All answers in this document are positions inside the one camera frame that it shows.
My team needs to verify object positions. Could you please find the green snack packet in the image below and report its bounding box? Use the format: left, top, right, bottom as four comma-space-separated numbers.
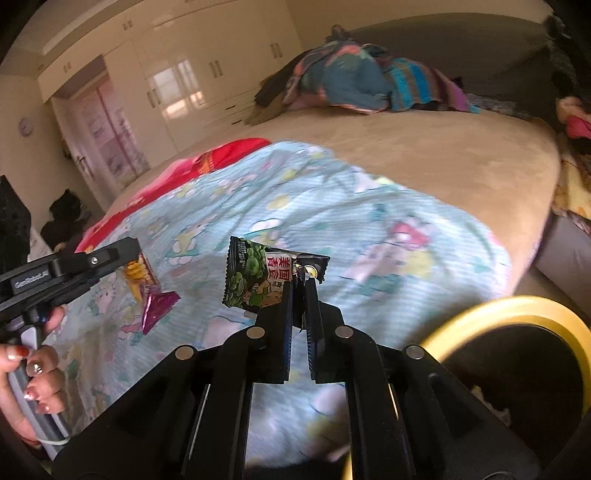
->
222, 236, 331, 311

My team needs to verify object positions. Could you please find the red snack packet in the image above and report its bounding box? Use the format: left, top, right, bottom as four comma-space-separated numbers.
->
121, 251, 160, 303

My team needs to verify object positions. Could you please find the striped towel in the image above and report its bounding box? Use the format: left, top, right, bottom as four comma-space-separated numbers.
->
383, 58, 481, 114

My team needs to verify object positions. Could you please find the grey storage box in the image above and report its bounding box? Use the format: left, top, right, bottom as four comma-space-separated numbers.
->
533, 215, 591, 305

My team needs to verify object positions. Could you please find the brown garment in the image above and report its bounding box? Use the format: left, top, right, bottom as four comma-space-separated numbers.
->
245, 65, 301, 125

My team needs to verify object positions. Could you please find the white door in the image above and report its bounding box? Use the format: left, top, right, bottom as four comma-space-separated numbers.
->
51, 95, 105, 213

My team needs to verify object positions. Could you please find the pink sliding door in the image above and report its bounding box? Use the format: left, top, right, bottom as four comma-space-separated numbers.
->
76, 76, 151, 185

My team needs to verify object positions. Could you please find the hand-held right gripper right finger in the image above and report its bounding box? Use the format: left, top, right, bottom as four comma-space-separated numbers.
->
302, 277, 541, 480

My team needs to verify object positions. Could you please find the dark patterned cloth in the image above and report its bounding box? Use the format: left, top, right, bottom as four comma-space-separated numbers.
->
466, 92, 527, 118

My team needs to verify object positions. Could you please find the purple candy wrapper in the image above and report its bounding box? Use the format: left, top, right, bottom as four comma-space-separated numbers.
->
141, 284, 181, 335

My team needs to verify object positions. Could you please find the person's left hand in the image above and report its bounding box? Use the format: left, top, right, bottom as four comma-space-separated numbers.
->
0, 307, 68, 446

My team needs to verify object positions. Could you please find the yellow trash bin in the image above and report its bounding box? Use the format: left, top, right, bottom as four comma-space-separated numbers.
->
342, 296, 591, 480

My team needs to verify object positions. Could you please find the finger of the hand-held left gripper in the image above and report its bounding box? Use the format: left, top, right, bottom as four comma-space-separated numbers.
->
54, 237, 140, 289

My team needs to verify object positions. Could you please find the yellow cartoon blanket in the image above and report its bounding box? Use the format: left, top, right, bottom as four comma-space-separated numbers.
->
551, 152, 591, 241

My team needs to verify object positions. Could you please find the beige bed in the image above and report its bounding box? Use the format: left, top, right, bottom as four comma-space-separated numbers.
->
99, 99, 561, 296

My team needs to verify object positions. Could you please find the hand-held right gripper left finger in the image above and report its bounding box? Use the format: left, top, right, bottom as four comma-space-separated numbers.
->
51, 279, 296, 480

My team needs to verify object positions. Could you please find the cream wardrobe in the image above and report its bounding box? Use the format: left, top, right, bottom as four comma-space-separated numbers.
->
37, 0, 303, 153

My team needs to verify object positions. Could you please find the light blue cartoon blanket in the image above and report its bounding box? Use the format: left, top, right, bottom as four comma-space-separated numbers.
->
60, 141, 513, 462

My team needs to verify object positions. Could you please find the pink garment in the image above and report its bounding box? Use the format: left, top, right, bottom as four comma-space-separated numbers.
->
556, 97, 591, 139

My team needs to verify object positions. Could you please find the red blanket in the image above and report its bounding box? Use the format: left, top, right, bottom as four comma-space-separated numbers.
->
74, 137, 271, 252

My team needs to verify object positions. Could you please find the black garment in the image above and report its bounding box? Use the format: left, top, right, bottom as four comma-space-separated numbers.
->
542, 14, 591, 125

